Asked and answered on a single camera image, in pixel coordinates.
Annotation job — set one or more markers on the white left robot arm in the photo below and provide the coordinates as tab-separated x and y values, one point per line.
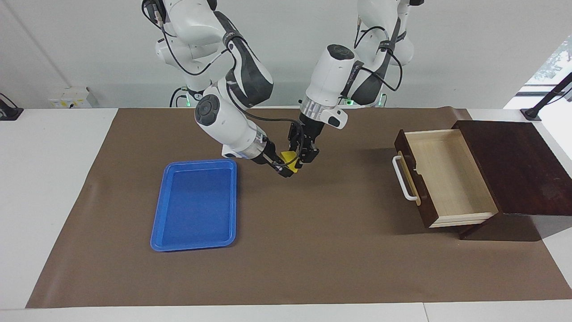
339	76

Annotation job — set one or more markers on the brown table mat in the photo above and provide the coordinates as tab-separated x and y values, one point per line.
290	250

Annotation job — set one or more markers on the dark wooden cabinet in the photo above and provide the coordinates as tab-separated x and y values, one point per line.
514	165

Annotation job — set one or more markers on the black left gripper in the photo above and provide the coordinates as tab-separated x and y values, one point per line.
310	129

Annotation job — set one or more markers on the black clamp stand with pole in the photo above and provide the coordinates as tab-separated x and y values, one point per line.
547	98

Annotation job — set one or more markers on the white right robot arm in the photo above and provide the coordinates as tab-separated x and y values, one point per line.
232	112

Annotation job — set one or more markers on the blue plastic tray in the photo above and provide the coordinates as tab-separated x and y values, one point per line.
196	205

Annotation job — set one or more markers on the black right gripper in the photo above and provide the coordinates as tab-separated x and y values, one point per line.
266	153

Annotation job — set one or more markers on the black table clamp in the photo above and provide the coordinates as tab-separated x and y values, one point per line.
9	112

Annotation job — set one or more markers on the yellow cube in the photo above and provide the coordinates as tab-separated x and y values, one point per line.
289	158

